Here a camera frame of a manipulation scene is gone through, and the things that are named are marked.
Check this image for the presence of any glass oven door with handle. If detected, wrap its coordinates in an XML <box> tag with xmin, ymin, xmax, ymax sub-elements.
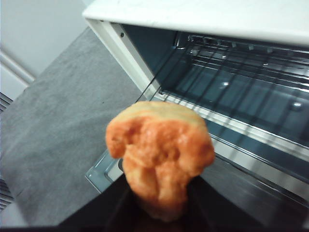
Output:
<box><xmin>84</xmin><ymin>95</ymin><xmax>309</xmax><ymax>229</ymax></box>

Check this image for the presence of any cream Toshiba toaster oven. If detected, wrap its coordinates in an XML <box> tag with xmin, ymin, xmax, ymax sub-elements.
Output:
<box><xmin>82</xmin><ymin>0</ymin><xmax>309</xmax><ymax>170</ymax></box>

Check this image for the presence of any orange-brown bread roll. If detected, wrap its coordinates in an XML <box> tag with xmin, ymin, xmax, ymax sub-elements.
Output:
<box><xmin>105</xmin><ymin>101</ymin><xmax>215</xmax><ymax>222</ymax></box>

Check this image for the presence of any metal wire oven rack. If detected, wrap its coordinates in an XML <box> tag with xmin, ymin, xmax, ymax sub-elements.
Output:
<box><xmin>160</xmin><ymin>33</ymin><xmax>309</xmax><ymax>150</ymax></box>

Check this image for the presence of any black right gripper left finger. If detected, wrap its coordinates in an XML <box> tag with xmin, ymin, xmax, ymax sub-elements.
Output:
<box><xmin>59</xmin><ymin>177</ymin><xmax>160</xmax><ymax>232</ymax></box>

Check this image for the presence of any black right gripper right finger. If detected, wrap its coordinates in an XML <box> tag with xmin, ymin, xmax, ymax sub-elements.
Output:
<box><xmin>166</xmin><ymin>177</ymin><xmax>266</xmax><ymax>232</ymax></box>

